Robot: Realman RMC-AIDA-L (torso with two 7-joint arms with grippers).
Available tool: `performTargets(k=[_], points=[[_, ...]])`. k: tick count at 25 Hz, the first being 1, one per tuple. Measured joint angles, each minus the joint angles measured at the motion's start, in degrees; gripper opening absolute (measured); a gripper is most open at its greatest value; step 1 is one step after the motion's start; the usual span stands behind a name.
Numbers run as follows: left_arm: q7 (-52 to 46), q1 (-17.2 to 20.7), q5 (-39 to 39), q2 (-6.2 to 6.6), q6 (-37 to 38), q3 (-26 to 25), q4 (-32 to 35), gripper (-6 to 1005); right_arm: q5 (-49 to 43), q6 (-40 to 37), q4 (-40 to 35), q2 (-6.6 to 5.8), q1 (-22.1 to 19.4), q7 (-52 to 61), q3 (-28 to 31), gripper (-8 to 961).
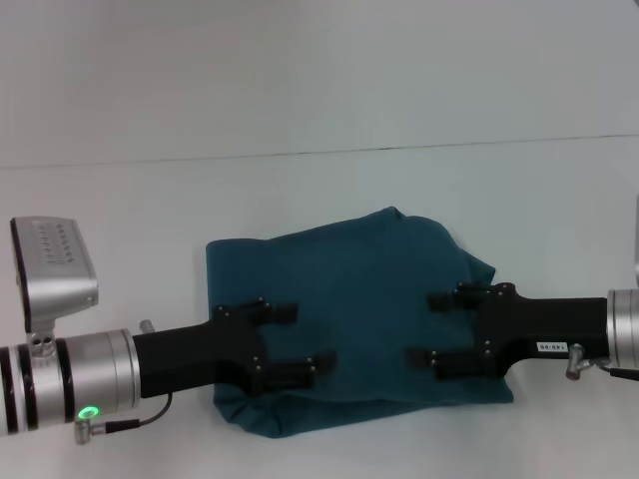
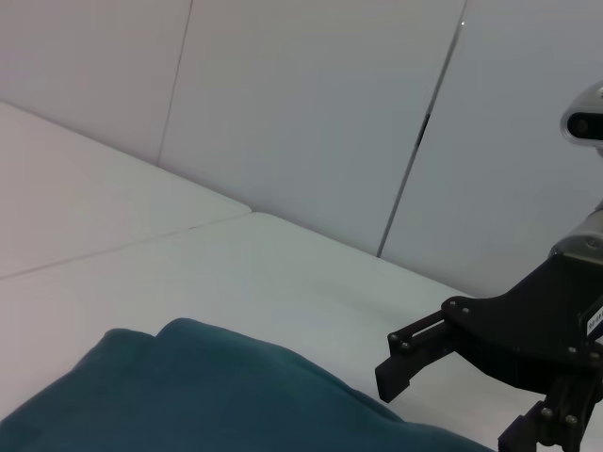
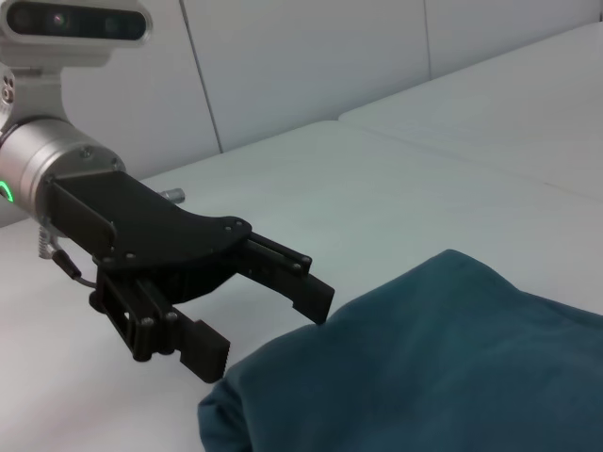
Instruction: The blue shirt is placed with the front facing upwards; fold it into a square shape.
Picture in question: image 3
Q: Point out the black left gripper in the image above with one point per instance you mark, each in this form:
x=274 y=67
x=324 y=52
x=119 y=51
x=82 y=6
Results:
x=155 y=235

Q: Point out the small silver knurled plug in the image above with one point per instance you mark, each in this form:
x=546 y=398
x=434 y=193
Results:
x=173 y=194

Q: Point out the blue shirt with FREE print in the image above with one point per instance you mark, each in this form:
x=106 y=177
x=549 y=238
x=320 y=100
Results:
x=424 y=367

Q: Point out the silver camera mount bracket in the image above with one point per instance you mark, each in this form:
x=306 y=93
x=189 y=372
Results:
x=28 y=94

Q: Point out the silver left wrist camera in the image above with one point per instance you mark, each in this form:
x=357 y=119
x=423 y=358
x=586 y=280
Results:
x=70 y=28

